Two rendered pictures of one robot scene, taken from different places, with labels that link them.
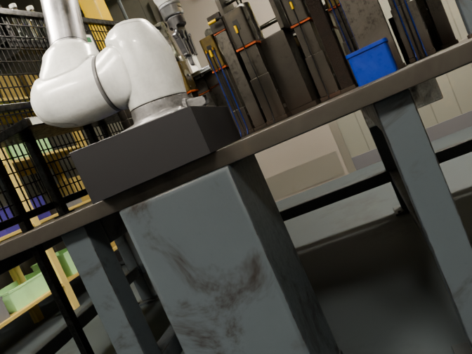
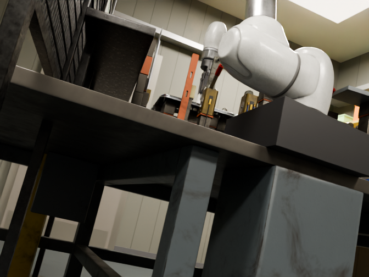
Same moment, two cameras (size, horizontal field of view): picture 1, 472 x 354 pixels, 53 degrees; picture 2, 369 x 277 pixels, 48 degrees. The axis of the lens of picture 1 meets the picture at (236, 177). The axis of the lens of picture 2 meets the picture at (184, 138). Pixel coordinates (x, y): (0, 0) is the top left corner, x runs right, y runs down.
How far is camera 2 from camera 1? 120 cm
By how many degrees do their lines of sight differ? 39
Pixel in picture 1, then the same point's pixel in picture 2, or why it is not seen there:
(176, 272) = (287, 244)
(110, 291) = (201, 223)
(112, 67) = (311, 69)
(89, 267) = (197, 190)
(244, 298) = not seen: outside the picture
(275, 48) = not seen: hidden behind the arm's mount
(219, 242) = (330, 242)
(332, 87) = not seen: hidden behind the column
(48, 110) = (253, 51)
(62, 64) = (279, 35)
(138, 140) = (335, 129)
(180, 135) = (362, 150)
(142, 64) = (328, 86)
